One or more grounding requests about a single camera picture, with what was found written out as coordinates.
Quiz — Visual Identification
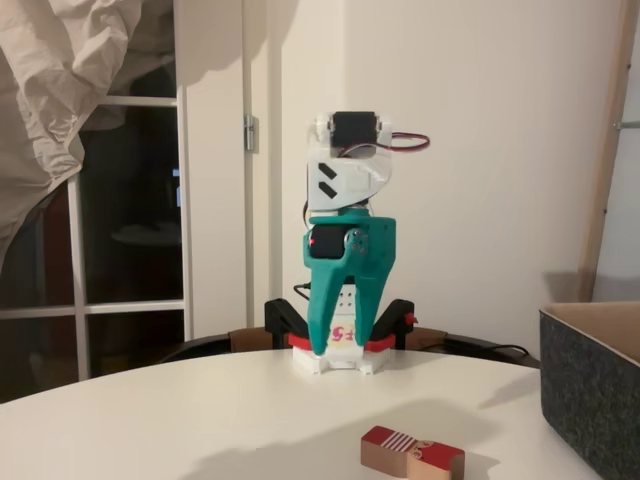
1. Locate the beige crumpled curtain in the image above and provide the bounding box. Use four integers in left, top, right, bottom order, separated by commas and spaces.
0, 0, 177, 261

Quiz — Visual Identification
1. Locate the grey board panel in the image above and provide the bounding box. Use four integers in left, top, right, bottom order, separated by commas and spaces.
594, 0, 640, 304

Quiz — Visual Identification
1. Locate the dark brown wooden chair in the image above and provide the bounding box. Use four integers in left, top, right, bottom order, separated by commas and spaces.
159, 327, 296, 365
414, 324, 541, 370

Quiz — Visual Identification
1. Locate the metal door hinge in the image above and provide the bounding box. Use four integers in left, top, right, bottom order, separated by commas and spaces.
243, 113, 260, 153

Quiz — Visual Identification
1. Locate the white window frame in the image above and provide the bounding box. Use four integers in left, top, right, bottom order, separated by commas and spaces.
0, 0, 196, 406

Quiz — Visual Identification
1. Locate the black clamp red pad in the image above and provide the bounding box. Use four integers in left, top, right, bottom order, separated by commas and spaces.
362, 298, 419, 354
264, 297, 316, 351

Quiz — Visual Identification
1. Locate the red painted wooden block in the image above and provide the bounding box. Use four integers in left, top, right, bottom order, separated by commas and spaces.
359, 425, 466, 480

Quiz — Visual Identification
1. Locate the dark grey felt bin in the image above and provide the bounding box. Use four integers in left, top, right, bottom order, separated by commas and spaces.
538, 299, 640, 480

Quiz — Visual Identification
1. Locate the wooden shelf post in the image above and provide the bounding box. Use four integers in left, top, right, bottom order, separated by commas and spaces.
577, 0, 639, 304

